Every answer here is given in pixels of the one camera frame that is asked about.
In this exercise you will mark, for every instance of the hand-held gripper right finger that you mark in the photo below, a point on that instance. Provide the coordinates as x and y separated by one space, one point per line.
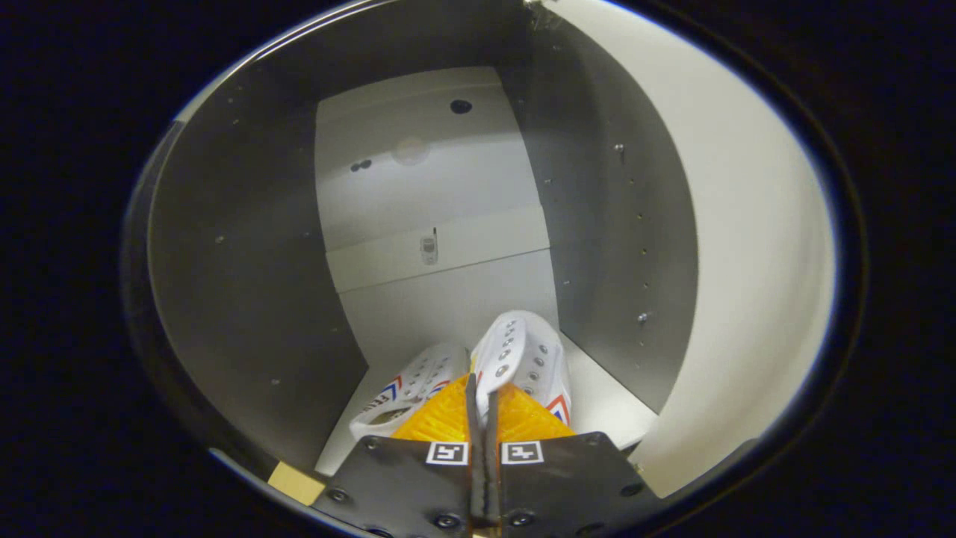
567 486

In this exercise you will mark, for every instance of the white perforated shoe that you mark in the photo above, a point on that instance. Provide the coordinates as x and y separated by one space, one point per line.
523 351
418 377

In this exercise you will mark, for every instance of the white shoe cabinet door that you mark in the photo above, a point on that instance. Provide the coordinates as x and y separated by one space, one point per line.
747 261

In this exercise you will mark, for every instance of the white shoe cabinet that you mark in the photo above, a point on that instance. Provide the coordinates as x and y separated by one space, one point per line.
239 261

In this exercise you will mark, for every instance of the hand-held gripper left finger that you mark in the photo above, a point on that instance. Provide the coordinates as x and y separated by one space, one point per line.
418 486

